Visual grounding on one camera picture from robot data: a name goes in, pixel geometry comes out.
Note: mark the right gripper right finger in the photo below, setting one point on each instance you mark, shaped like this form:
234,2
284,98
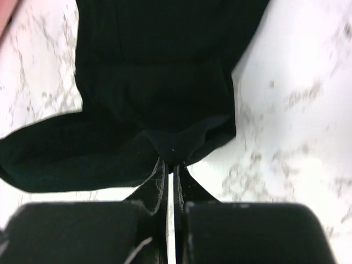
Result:
210,231

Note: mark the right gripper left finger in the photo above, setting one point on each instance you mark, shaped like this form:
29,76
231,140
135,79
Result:
129,231

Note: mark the black t shirt blue logo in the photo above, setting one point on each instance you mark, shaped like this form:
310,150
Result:
155,80

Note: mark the pink three tier shelf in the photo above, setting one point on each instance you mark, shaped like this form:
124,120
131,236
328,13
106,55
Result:
8,11

